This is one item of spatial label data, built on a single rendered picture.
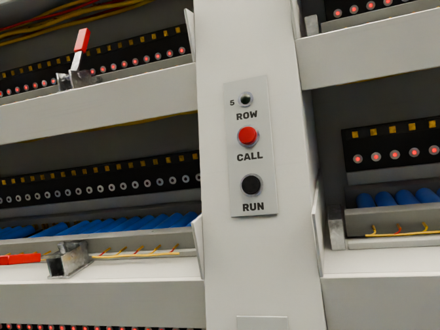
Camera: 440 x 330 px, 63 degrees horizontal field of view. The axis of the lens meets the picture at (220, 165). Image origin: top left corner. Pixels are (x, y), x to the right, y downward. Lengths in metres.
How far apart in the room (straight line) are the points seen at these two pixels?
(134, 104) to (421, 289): 0.30
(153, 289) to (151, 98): 0.18
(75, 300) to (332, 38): 0.34
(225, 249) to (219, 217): 0.03
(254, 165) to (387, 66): 0.14
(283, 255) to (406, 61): 0.19
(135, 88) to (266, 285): 0.23
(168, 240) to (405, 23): 0.29
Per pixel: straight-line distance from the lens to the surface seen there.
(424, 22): 0.35
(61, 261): 0.40
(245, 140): 0.31
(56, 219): 0.61
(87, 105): 0.42
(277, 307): 0.30
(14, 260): 0.36
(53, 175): 0.63
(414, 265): 0.31
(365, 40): 0.34
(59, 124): 0.44
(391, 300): 0.30
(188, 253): 0.37
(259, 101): 0.32
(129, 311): 0.36
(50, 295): 0.41
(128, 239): 0.40
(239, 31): 0.36
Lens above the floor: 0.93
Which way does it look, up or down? 13 degrees up
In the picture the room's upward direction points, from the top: 3 degrees counter-clockwise
